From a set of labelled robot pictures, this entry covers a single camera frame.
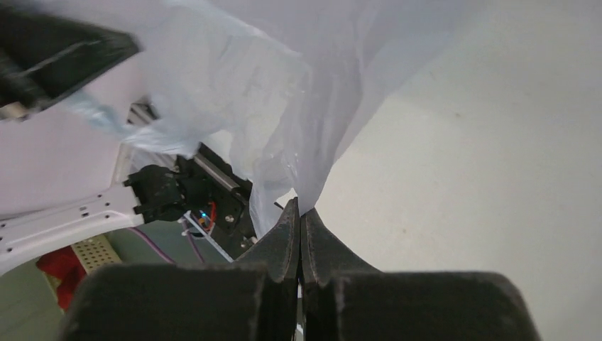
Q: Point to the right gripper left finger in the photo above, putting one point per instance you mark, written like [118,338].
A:
[252,298]

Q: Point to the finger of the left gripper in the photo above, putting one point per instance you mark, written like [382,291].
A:
[46,58]

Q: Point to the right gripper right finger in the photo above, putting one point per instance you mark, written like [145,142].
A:
[345,298]

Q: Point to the translucent blue trash bag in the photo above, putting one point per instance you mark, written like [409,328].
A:
[288,83]

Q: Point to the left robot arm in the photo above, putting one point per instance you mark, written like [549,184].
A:
[57,170]

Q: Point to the small circuit board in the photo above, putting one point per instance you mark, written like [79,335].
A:
[205,221]

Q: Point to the red object on floor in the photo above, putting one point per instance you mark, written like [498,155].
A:
[64,267]

